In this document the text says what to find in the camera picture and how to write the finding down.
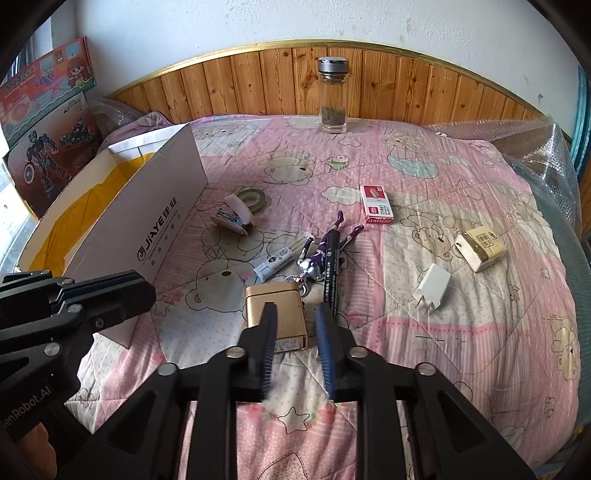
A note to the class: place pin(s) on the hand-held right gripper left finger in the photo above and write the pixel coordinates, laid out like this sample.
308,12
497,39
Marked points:
269,332

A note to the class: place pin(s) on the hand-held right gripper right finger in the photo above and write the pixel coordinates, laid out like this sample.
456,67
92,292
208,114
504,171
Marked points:
324,332

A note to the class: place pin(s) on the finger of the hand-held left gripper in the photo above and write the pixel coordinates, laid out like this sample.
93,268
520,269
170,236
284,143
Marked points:
120,300
27,290

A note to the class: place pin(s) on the gold tin box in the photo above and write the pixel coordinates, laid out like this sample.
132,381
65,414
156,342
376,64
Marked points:
288,304

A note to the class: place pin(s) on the black marker pen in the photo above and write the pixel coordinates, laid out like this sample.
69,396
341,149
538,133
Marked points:
331,277

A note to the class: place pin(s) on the white glue tube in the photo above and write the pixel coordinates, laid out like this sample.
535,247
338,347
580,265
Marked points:
272,270

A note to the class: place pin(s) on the purple and silver action figure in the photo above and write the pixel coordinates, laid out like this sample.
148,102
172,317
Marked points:
315,258

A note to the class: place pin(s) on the white cardboard box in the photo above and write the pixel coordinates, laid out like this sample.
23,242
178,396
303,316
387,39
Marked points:
161,207

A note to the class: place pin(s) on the white charger plug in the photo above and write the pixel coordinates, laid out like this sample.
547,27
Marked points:
433,284

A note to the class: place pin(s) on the green tape roll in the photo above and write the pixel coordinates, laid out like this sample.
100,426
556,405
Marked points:
261,199

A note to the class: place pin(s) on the red and white staples box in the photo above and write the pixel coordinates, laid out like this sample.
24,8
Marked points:
376,203

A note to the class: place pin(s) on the pink stapler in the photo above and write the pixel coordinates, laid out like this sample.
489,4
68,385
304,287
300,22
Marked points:
231,217

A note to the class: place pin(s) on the pink bear printed blanket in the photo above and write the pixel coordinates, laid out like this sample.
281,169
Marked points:
461,346

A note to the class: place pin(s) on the beige and gold small box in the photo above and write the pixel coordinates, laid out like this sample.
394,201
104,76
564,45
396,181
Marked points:
485,244

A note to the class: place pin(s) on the small clear bubble wrap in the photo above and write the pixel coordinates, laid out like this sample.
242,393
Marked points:
111,115

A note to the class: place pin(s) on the colourful cartoon toy box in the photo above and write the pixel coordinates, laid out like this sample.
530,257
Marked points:
46,78

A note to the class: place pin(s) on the glass bottle with silver lid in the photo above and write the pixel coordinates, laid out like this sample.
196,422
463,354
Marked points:
333,101

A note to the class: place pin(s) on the large clear bubble wrap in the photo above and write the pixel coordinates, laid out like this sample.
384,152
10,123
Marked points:
549,152

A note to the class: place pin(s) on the teal boards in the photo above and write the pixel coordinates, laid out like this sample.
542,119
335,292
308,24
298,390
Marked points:
581,138

